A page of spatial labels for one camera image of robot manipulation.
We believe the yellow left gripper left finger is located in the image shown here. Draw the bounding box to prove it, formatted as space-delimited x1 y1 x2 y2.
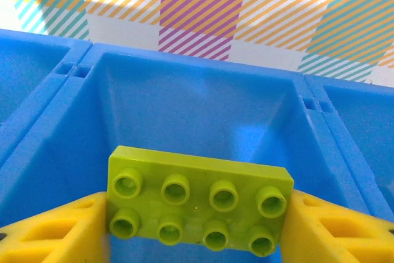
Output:
0 191 109 263

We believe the green lego brick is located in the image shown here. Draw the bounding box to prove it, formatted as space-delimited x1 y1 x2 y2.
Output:
107 145 295 259

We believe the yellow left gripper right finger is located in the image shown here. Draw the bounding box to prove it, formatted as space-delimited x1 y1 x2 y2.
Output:
278 188 394 263

